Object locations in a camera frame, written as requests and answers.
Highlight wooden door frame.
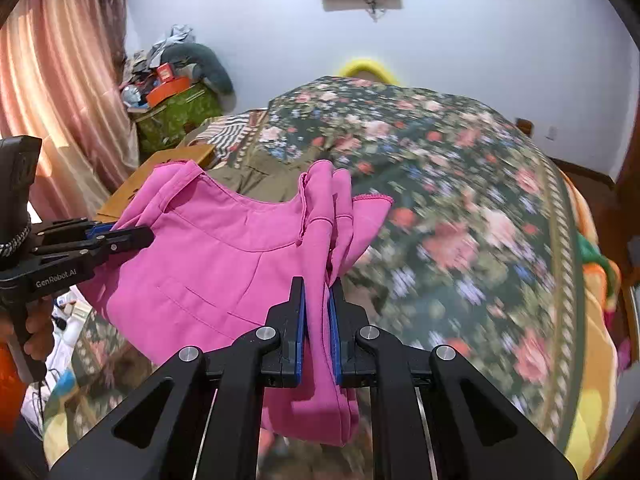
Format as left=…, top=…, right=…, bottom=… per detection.
left=614, top=113, right=639, bottom=361

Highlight pink slipper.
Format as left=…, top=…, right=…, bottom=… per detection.
left=617, top=337, right=631, bottom=374

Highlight yellow curved bed rail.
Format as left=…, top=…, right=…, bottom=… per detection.
left=338, top=58, right=400, bottom=86

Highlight person's left hand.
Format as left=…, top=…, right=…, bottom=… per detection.
left=0, top=296, right=54, bottom=362

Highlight pink pants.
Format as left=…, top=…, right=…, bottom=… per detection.
left=80, top=160, right=393, bottom=446

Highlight wooden bed post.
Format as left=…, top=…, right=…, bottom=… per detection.
left=515, top=118, right=534, bottom=138

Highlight grey plush pillow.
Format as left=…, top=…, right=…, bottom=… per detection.
left=160, top=42, right=234, bottom=96

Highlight white crumpled cloth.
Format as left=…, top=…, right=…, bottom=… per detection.
left=21, top=286, right=92, bottom=439

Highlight colourful fleece blanket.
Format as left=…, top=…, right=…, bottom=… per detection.
left=563, top=177, right=620, bottom=479

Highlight dark floral bedspread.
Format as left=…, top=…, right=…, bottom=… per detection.
left=44, top=76, right=586, bottom=465

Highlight olive green garment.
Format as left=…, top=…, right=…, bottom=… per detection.
left=207, top=146, right=335, bottom=203

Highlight pink striped curtain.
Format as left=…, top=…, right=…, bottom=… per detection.
left=1, top=0, right=139, bottom=220

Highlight orange box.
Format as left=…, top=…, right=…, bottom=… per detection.
left=146, top=76, right=191, bottom=108

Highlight striped black white cloth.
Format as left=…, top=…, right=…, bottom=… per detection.
left=192, top=110, right=265, bottom=157

